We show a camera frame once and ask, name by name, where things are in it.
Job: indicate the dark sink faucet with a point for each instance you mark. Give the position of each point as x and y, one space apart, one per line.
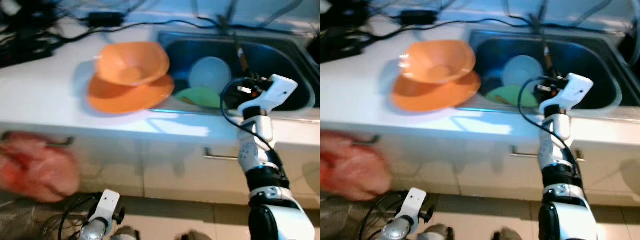
229 22
539 20

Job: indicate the white kitchen base cabinet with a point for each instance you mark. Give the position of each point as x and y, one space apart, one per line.
450 170
165 170

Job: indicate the robot leg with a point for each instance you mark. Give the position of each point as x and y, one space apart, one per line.
506 234
195 235
439 233
126 234

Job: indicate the green plate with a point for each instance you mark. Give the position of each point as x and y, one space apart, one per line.
505 95
200 96

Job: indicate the red plastic bag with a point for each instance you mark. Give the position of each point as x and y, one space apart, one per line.
350 167
35 170

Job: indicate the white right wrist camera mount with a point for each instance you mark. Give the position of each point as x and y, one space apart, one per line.
572 90
272 92

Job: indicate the black floor fan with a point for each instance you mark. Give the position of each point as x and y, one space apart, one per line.
25 220
340 220

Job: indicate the black power strip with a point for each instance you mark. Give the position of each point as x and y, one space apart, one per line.
337 47
25 50

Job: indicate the black power adapter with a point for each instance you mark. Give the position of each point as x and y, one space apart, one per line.
106 19
417 17

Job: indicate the robot left leg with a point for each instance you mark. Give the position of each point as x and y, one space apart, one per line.
439 233
126 234

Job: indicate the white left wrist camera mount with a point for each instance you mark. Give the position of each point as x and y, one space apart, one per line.
414 201
106 202

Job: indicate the white bowl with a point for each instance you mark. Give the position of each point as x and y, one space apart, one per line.
520 70
207 72

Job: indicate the orange bowl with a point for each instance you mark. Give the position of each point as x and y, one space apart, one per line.
132 62
437 60

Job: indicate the orange plate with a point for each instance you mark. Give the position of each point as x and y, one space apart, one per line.
130 101
435 98

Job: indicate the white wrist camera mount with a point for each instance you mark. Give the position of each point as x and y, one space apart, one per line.
106 202
414 201
272 92
572 90

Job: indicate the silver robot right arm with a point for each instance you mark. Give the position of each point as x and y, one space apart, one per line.
255 145
557 142

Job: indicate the robot right leg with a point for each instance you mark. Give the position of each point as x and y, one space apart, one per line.
506 234
195 235

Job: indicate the stainless steel sink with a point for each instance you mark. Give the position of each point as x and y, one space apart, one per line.
285 60
600 55

